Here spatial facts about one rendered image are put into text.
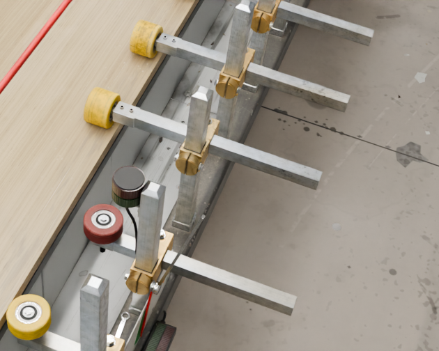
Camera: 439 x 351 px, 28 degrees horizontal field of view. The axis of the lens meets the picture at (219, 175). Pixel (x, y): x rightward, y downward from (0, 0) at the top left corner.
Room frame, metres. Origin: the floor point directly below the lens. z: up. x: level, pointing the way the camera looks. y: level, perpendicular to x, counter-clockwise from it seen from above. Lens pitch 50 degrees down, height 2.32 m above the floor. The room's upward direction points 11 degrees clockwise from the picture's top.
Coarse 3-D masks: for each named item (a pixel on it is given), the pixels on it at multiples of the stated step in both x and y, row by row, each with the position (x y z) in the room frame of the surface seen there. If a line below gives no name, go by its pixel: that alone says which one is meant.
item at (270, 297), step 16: (128, 240) 1.03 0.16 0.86; (128, 256) 1.01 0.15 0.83; (176, 272) 0.99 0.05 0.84; (192, 272) 0.98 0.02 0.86; (208, 272) 0.99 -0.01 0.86; (224, 272) 0.99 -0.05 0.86; (224, 288) 0.97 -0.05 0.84; (240, 288) 0.96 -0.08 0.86; (256, 288) 0.97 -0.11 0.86; (272, 288) 0.98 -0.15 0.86; (272, 304) 0.95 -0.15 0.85; (288, 304) 0.95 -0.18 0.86
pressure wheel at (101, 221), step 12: (108, 204) 1.08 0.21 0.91; (84, 216) 1.03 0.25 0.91; (96, 216) 1.04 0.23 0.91; (108, 216) 1.05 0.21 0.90; (120, 216) 1.05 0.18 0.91; (84, 228) 1.01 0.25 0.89; (96, 228) 1.01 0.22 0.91; (108, 228) 1.01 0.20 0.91; (120, 228) 1.02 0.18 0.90; (96, 240) 1.00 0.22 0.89; (108, 240) 1.00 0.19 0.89
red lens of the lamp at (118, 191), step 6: (120, 168) 1.00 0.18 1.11; (138, 168) 1.01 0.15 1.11; (144, 174) 1.00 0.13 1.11; (114, 186) 0.96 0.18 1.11; (144, 186) 0.98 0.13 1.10; (114, 192) 0.96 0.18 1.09; (120, 192) 0.96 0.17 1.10; (126, 192) 0.95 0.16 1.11; (132, 192) 0.96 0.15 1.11; (138, 192) 0.96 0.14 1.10; (126, 198) 0.95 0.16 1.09; (132, 198) 0.96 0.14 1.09
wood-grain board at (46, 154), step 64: (0, 0) 1.63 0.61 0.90; (128, 0) 1.72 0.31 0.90; (192, 0) 1.77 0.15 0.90; (0, 64) 1.42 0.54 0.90; (64, 64) 1.46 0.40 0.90; (128, 64) 1.49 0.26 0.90; (0, 128) 1.23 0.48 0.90; (64, 128) 1.26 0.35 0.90; (0, 192) 1.06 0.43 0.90; (64, 192) 1.09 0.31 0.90; (0, 256) 0.91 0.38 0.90; (0, 320) 0.77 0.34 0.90
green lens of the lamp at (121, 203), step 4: (112, 192) 0.97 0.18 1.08; (112, 196) 0.97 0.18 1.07; (116, 196) 0.96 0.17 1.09; (140, 196) 0.97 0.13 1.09; (116, 200) 0.96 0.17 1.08; (120, 200) 0.96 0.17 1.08; (124, 200) 0.95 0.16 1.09; (128, 200) 0.96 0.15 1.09; (132, 200) 0.96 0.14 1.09; (136, 200) 0.96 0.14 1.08; (120, 204) 0.96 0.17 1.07; (124, 204) 0.95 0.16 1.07; (128, 204) 0.96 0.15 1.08; (132, 204) 0.96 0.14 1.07; (136, 204) 0.96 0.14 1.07
